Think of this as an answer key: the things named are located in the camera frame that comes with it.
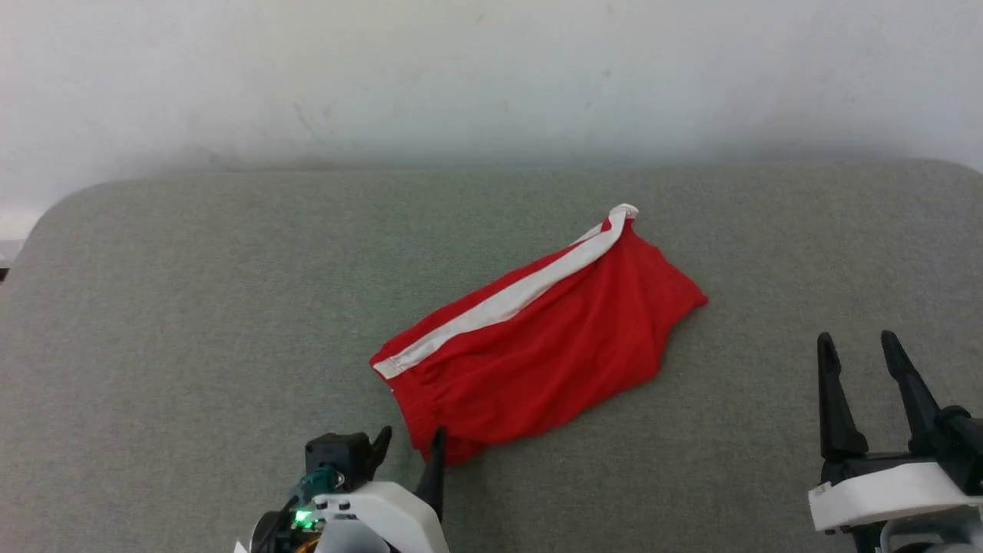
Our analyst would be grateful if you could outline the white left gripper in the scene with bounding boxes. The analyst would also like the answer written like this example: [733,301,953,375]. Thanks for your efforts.
[311,426,451,553]

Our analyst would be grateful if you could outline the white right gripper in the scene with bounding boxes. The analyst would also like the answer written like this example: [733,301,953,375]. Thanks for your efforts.
[808,329,983,535]

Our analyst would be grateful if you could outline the teal left cable connector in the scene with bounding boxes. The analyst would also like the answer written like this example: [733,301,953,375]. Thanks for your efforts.
[298,465,344,494]

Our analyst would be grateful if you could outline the red shorts with white stripes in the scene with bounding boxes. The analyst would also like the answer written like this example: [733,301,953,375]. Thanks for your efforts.
[369,204,708,467]

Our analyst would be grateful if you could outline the grey fabric sofa cushion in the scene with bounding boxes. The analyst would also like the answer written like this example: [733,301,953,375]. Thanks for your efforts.
[0,159,983,553]

